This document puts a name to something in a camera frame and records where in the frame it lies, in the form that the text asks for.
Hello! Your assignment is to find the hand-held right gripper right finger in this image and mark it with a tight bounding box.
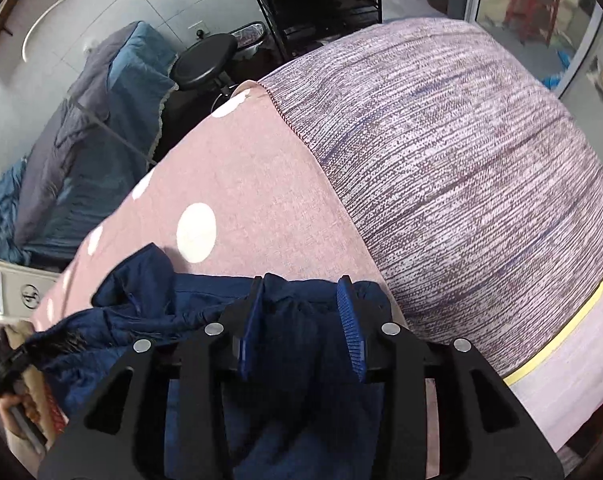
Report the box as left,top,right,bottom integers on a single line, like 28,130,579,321
336,275,565,480

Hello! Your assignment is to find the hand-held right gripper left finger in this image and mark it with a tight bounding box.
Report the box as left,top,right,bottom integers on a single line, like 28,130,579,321
38,275,267,480

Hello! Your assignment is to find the navy blue jacket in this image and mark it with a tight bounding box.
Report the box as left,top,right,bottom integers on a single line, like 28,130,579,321
24,242,407,480

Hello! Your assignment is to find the person's left hand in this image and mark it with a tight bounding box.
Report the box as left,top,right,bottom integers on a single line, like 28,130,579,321
0,392,47,436

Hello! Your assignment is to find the white appliance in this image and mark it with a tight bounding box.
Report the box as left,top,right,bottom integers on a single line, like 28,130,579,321
0,255,71,322

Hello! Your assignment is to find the pink polka dot blanket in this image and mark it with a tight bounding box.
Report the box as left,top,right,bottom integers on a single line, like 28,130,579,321
28,80,439,480

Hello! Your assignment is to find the purple woven blanket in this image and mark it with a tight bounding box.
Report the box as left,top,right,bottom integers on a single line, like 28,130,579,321
258,17,603,378

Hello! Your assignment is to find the blue grey quilt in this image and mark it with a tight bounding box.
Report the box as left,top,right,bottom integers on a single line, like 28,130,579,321
0,21,179,266

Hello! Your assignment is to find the pale sheet with yellow trim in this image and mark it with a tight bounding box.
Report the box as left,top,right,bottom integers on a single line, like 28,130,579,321
504,252,603,453

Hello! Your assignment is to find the black round stool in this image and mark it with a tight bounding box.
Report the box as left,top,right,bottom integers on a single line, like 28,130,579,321
171,33,238,92

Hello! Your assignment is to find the blue plastic bag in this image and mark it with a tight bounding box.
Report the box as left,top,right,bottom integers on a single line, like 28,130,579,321
539,49,578,92

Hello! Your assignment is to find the black metal shelf rack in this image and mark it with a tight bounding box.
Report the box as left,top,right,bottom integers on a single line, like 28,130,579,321
238,0,385,59

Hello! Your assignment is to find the glass sliding door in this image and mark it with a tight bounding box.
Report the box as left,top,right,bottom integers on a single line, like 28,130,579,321
467,0,603,181

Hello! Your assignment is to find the dark strap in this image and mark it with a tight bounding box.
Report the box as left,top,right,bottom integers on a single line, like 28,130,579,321
65,96,156,165

